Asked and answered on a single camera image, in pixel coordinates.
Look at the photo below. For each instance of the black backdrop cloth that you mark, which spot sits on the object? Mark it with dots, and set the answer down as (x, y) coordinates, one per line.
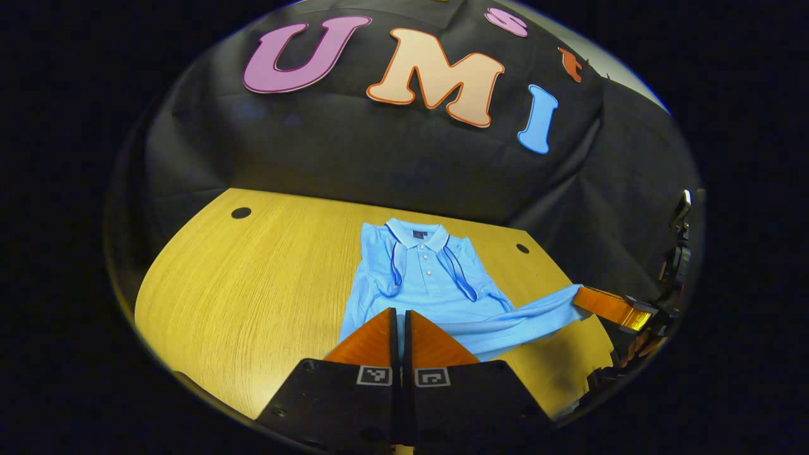
(354, 151)

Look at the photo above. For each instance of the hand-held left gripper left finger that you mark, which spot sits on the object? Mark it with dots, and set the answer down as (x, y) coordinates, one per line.
(354, 392)

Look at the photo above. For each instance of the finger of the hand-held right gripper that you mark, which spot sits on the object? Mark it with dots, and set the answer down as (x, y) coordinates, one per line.
(610, 304)

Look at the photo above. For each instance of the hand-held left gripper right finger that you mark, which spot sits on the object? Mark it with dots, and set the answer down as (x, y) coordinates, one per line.
(455, 398)

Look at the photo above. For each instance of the light blue polo T-shirt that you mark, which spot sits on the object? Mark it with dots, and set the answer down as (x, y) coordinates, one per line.
(430, 278)

